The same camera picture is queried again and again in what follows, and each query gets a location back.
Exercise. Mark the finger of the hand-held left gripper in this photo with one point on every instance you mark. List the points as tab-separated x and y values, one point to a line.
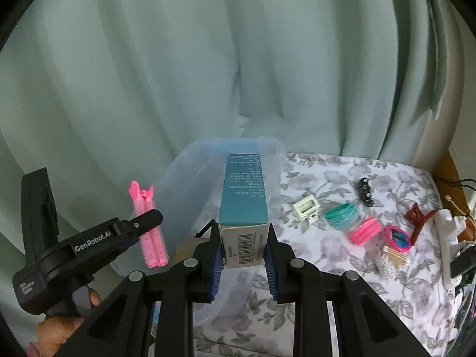
143	223

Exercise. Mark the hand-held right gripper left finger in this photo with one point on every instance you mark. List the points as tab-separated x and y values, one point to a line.
215	264

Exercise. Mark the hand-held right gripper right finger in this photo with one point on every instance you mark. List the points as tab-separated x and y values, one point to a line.
271	264

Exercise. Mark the pink hair roller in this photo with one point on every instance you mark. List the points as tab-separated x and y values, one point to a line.
152	249

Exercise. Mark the cream hair claw clip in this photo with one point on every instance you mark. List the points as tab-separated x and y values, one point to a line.
297	208

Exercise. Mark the clear plastic storage bin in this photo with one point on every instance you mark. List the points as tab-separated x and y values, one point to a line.
186	171

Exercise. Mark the teal cardboard box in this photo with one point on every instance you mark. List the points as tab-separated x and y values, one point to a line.
241	200

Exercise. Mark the pink round compact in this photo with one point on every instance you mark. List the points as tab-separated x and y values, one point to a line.
398	238

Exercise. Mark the person's left hand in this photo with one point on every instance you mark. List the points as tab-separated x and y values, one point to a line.
55	333

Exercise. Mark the grey floral blanket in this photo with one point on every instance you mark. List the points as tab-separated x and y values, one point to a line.
334	305

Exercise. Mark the black rhinestone hair clip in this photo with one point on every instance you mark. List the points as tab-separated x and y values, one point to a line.
366	193

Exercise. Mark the cotton swabs pack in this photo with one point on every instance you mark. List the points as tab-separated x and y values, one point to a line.
390	262

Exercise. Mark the red hair claw clip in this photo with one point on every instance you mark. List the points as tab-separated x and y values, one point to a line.
416	217

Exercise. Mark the pale green curtain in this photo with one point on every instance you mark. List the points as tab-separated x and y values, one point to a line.
186	63

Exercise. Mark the white power strip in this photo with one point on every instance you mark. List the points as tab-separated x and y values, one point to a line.
444	245

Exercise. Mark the black power adapter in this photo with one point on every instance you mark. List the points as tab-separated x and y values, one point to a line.
463	264

